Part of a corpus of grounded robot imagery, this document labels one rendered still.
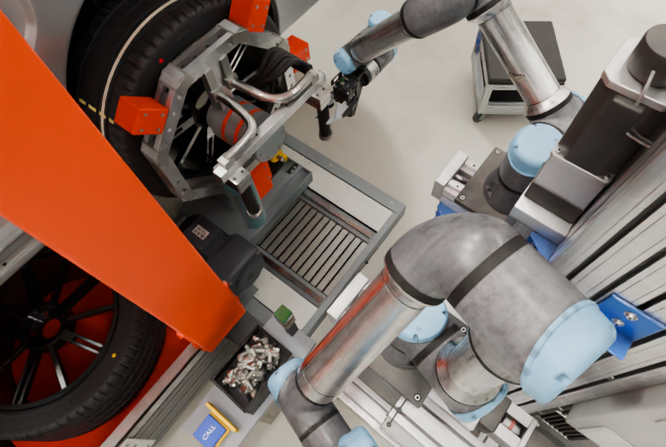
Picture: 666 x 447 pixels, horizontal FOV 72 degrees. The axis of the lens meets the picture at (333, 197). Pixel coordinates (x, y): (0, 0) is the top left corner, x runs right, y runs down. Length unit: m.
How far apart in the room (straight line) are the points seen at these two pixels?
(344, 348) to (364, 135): 1.83
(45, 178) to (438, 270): 0.51
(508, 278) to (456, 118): 2.05
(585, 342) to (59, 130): 0.64
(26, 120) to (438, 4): 0.80
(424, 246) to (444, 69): 2.25
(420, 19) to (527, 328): 0.76
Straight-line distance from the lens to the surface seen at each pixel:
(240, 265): 1.68
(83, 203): 0.76
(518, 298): 0.51
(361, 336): 0.64
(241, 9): 1.32
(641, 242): 0.65
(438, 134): 2.44
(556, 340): 0.51
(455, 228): 0.54
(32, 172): 0.69
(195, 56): 1.28
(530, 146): 1.15
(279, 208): 2.03
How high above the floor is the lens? 1.93
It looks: 61 degrees down
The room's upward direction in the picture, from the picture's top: 6 degrees counter-clockwise
